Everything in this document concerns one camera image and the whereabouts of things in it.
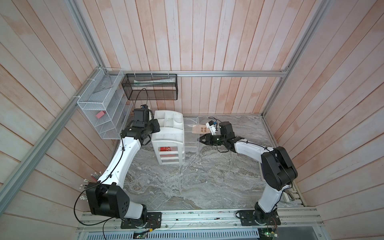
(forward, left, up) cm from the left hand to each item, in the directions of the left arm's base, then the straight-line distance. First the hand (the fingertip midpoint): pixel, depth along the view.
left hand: (156, 125), depth 82 cm
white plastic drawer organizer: (-10, -8, 0) cm, 13 cm away
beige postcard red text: (+16, -27, -23) cm, 39 cm away
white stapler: (-31, -72, -22) cm, 82 cm away
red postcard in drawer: (-5, -4, -17) cm, 18 cm away
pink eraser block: (+5, +32, +4) cm, 32 cm away
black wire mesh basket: (+31, +8, +4) cm, 33 cm away
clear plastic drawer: (+1, -19, -17) cm, 26 cm away
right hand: (-2, -24, -11) cm, 26 cm away
